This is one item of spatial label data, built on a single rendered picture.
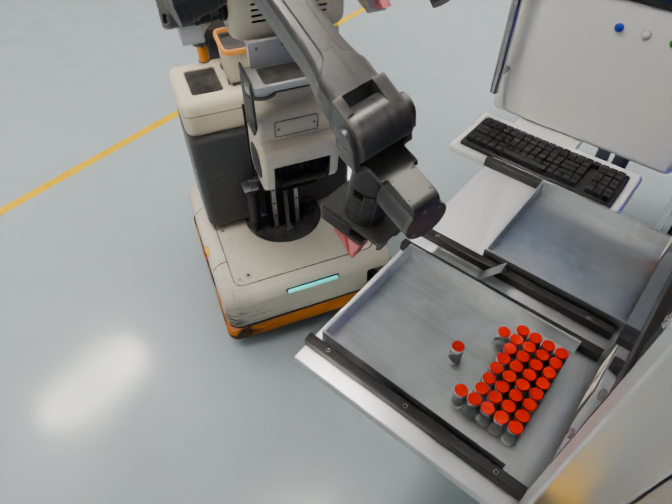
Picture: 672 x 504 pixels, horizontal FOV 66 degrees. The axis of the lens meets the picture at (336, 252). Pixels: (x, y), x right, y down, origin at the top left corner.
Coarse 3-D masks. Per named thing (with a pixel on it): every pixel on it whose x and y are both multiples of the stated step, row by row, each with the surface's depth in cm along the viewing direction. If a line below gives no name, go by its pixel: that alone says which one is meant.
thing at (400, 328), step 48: (384, 288) 97; (432, 288) 97; (480, 288) 94; (336, 336) 90; (384, 336) 90; (432, 336) 90; (480, 336) 90; (528, 336) 90; (384, 384) 83; (432, 384) 84; (480, 432) 79
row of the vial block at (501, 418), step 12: (540, 348) 85; (552, 348) 84; (540, 360) 82; (528, 372) 81; (540, 372) 85; (516, 384) 79; (528, 384) 79; (516, 396) 78; (504, 408) 77; (516, 408) 79; (492, 420) 77; (504, 420) 76; (492, 432) 78
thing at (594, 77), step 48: (528, 0) 127; (576, 0) 120; (624, 0) 114; (528, 48) 134; (576, 48) 127; (624, 48) 120; (528, 96) 142; (576, 96) 134; (624, 96) 126; (624, 144) 133
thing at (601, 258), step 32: (544, 192) 114; (512, 224) 108; (544, 224) 109; (576, 224) 109; (608, 224) 109; (640, 224) 104; (512, 256) 103; (544, 256) 103; (576, 256) 103; (608, 256) 103; (640, 256) 103; (544, 288) 96; (576, 288) 97; (608, 288) 97; (640, 288) 97; (608, 320) 90
